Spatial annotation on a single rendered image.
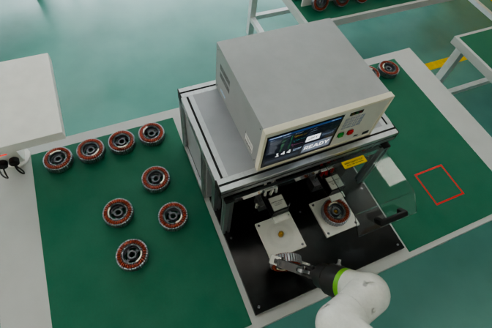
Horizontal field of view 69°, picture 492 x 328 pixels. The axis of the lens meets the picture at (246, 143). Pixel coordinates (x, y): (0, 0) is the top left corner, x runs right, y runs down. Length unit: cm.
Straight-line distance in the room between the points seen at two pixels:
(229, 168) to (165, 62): 200
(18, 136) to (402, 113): 165
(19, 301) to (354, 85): 131
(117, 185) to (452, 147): 155
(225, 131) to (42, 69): 63
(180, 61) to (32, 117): 195
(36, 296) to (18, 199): 39
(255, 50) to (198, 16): 232
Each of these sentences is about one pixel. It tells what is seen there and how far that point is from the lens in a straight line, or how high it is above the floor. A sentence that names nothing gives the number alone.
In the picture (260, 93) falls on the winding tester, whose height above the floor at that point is 132.
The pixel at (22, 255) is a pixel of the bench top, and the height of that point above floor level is 75.
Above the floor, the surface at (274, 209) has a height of 92.
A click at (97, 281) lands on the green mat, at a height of 75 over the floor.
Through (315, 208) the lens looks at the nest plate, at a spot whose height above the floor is 78.
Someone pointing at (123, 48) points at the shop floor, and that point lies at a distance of 321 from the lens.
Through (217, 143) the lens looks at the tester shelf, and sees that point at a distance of 119.
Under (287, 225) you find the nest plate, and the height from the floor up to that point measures 78.
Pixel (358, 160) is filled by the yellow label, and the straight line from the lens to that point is 132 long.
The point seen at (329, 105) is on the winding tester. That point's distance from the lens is 108.
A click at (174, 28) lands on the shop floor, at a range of 335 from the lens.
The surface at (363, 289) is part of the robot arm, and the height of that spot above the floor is 117.
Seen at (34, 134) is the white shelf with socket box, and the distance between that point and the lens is 121.
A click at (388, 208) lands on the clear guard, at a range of 129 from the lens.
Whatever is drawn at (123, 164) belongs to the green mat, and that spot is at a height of 75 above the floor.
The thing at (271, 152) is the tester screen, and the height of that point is 121.
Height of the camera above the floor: 211
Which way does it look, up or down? 56 degrees down
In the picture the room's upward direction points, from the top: 9 degrees clockwise
